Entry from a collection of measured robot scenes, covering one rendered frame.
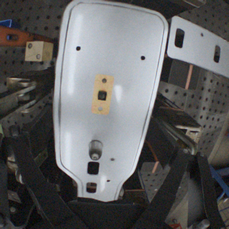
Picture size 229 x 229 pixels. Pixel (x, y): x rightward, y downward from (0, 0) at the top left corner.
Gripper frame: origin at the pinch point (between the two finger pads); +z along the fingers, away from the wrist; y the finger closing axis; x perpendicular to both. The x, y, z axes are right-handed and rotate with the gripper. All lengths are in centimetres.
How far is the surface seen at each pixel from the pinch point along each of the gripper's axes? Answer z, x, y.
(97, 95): 13.3, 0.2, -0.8
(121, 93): 13.6, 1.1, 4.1
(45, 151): 14.2, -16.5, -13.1
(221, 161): 112, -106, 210
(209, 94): 43, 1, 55
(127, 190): 20.7, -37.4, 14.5
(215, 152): 112, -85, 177
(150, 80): 13.5, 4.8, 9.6
